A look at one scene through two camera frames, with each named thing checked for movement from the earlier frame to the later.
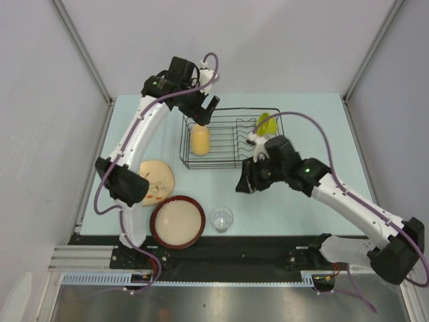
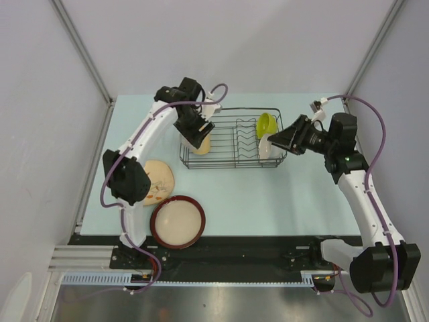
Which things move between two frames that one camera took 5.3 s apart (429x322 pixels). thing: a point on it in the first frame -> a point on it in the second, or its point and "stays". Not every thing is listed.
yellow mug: x=200 y=139 stays
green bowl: x=268 y=127 stays
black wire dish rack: x=230 y=129 stays
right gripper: x=257 y=183 -> x=293 y=137
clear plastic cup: x=221 y=217 -> x=185 y=141
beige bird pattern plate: x=160 y=176 stays
